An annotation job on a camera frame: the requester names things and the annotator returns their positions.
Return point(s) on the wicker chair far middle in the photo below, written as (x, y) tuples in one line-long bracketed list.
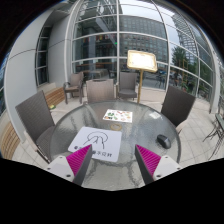
[(99, 90)]

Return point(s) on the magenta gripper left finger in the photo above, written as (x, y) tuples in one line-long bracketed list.
[(73, 167)]

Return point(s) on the gold menu stand sign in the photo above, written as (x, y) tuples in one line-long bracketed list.
[(142, 61)]

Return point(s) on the wicker chair right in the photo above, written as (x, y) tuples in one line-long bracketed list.
[(177, 106)]

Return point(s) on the wicker chair left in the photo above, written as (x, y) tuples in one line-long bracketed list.
[(38, 123)]

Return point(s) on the wicker armchair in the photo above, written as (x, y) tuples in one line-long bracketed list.
[(74, 85), (126, 85)]

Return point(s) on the wooden bench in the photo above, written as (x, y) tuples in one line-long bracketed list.
[(15, 131)]

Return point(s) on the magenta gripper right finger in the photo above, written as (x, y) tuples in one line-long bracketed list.
[(152, 166)]

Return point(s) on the metal chair far right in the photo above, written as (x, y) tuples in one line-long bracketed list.
[(218, 130)]

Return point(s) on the round glass table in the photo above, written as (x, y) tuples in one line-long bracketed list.
[(146, 125)]

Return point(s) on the white mouse pad with drawing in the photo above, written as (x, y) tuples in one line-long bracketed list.
[(105, 143)]

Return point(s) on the wicker armchair far right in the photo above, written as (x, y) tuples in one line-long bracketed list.
[(126, 85)]

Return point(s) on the black computer mouse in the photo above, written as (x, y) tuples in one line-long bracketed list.
[(164, 141)]

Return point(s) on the wicker chair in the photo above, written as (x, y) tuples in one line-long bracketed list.
[(177, 106), (99, 90), (38, 123)]

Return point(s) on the wicker armchair far left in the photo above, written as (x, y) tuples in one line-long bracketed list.
[(74, 85)]

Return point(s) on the colourful menu card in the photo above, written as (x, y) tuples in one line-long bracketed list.
[(118, 115)]

